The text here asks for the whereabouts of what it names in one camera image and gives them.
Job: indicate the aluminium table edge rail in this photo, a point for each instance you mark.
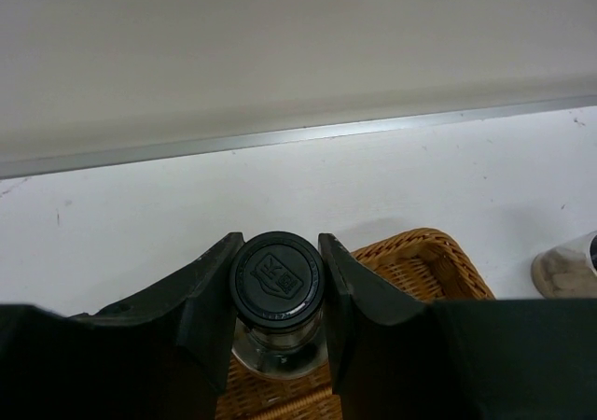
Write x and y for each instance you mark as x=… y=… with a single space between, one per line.
x=113 y=157

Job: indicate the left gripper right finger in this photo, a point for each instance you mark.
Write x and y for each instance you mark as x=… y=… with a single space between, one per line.
x=393 y=357

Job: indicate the brown wicker divided tray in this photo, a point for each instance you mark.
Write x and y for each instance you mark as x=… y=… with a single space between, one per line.
x=425 y=263

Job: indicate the black cap pepper shaker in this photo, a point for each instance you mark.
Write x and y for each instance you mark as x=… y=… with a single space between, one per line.
x=567 y=271

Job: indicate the dark soy sauce bottle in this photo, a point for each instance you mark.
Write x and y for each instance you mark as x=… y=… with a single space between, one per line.
x=277 y=284

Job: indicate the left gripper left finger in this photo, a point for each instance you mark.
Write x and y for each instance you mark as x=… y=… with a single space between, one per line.
x=161 y=353

